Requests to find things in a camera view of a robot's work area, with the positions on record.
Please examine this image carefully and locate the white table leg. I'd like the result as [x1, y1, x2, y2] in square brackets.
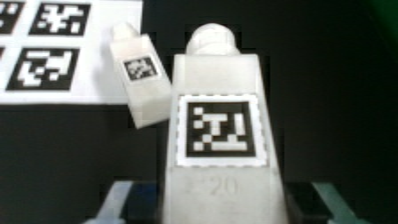
[110, 22, 172, 128]
[162, 23, 290, 224]

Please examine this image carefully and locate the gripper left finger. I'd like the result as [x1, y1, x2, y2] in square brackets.
[82, 180, 158, 224]

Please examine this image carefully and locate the paper sheet with tags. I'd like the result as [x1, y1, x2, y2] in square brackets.
[0, 0, 144, 105]

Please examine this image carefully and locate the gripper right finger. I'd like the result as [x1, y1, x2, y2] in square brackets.
[284, 182, 362, 224]

